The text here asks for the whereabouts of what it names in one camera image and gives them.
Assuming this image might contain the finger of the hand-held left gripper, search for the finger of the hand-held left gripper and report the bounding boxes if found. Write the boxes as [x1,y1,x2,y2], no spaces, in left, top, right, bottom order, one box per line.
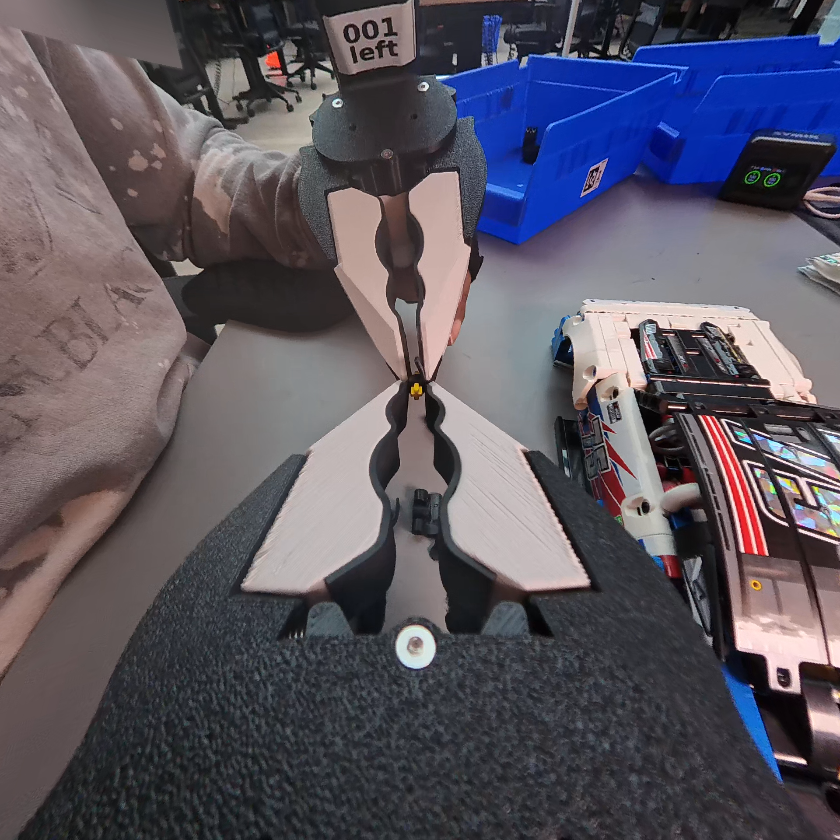
[326,187,414,383]
[407,167,471,383]

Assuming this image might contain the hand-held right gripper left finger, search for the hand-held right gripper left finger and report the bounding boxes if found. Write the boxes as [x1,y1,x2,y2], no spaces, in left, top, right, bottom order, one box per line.
[240,379,408,636]

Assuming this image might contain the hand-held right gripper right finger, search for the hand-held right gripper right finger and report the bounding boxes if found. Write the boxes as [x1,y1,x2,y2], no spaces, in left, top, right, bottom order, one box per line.
[423,382,593,636]

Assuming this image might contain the person's left forearm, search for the person's left forearm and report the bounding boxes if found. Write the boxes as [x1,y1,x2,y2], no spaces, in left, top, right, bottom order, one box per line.
[131,85,336,270]

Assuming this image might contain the grey desk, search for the grey desk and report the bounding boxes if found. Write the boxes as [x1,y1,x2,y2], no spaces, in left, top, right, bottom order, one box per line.
[0,164,840,840]

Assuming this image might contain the person's left hand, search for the person's left hand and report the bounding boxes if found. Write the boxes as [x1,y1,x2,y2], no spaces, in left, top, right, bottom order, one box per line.
[448,259,475,349]

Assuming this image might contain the small black brick piece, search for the small black brick piece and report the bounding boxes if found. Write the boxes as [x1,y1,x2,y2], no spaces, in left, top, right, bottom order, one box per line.
[410,487,444,536]

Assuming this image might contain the black office chair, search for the black office chair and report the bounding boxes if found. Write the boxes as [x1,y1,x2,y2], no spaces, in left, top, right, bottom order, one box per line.
[223,20,303,122]
[282,0,337,89]

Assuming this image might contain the blue plastic bin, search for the blue plastic bin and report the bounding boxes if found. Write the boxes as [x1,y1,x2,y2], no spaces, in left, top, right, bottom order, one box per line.
[441,54,686,245]
[630,34,840,186]

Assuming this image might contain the toy brick race car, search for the toy brick race car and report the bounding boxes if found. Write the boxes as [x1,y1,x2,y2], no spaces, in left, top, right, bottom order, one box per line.
[550,298,840,788]

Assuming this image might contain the person's grey hoodie torso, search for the person's grey hoodie torso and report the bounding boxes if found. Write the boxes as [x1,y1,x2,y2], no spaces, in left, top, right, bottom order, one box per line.
[0,26,204,677]

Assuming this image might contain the black power bank green display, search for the black power bank green display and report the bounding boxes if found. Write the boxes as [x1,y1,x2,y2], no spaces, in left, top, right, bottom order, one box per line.
[718,130,837,211]

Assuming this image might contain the folded paper booklet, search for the folded paper booklet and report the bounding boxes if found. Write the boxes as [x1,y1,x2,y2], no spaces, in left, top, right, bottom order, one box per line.
[797,249,840,296]

